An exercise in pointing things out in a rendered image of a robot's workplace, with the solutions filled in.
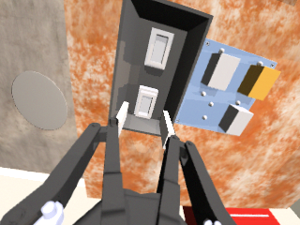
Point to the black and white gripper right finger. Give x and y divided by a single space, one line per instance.
208 208

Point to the orange-yellow rectangular block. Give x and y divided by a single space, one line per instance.
258 81

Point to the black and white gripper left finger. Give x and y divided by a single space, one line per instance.
44 205

